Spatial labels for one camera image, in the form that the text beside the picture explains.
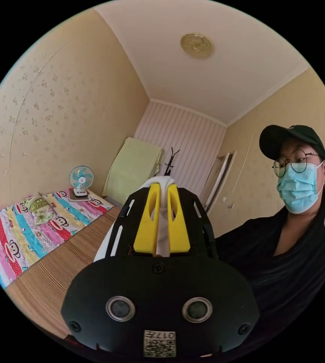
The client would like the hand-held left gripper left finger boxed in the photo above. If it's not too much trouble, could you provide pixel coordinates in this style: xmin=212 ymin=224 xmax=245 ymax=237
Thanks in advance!
xmin=133 ymin=183 xmax=161 ymax=254

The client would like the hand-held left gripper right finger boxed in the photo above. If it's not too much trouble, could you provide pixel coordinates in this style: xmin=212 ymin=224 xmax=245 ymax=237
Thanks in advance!
xmin=167 ymin=183 xmax=191 ymax=253

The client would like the white long sleeve shirt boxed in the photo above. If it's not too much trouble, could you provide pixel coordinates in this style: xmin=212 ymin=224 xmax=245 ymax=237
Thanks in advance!
xmin=93 ymin=176 xmax=175 ymax=262

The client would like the light green upright mattress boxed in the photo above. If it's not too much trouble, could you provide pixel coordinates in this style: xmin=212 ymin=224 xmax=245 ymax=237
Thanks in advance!
xmin=102 ymin=137 xmax=165 ymax=205

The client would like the door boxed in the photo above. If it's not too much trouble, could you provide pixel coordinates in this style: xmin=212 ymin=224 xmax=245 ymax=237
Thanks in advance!
xmin=202 ymin=150 xmax=236 ymax=214

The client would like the black coat rack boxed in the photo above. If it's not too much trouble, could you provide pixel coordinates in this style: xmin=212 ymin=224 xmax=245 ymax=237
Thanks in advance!
xmin=163 ymin=146 xmax=181 ymax=177

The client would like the small table fan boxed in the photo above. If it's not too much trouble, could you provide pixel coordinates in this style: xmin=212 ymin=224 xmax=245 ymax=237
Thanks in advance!
xmin=68 ymin=165 xmax=94 ymax=198

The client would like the bed with woven mat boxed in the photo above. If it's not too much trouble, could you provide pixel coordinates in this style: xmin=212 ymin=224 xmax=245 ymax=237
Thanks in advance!
xmin=0 ymin=188 xmax=121 ymax=340

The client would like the floral pillow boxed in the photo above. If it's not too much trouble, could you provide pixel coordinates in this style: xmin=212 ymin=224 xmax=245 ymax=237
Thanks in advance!
xmin=23 ymin=193 xmax=56 ymax=226

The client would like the person's body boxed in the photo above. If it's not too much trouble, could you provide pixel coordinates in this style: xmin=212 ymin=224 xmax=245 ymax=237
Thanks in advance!
xmin=215 ymin=124 xmax=325 ymax=351

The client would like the round ceiling lamp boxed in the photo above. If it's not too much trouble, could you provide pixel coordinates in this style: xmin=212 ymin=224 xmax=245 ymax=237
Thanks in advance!
xmin=180 ymin=33 xmax=215 ymax=59

